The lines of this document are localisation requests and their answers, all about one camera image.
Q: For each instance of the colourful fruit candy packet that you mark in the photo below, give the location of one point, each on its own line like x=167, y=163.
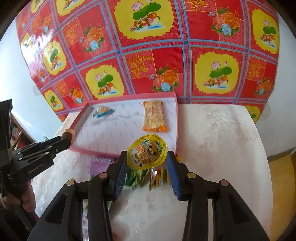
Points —
x=158, y=177

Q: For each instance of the person's left hand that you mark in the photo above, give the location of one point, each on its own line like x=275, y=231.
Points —
x=27, y=200

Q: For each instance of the blue-ended clear rice cracker pack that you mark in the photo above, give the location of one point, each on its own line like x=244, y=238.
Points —
x=102, y=111

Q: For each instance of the orange-ended long cracker pack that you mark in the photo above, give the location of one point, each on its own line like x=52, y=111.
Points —
x=153, y=117

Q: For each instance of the brown round candy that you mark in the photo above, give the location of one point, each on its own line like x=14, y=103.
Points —
x=69, y=134

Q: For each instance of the yellow-lidded jelly cup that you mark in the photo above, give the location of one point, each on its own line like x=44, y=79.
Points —
x=146, y=152

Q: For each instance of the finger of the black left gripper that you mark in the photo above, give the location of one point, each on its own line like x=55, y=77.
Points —
x=54, y=146

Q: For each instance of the red floral wall cloth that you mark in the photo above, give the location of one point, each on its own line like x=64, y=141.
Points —
x=211, y=51

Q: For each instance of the green pea snack packet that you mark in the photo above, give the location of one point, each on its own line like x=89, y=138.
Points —
x=134, y=178

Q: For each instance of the pink shallow cardboard box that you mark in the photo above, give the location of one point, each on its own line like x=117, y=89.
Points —
x=110, y=135

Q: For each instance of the purple plastic snack tub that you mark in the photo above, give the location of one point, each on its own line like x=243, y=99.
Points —
x=99, y=165

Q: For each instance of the wooden furniture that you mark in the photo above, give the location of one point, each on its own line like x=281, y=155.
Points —
x=282, y=170

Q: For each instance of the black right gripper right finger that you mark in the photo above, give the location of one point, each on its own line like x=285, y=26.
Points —
x=232, y=218

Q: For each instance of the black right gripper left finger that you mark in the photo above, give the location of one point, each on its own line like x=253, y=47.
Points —
x=62, y=219

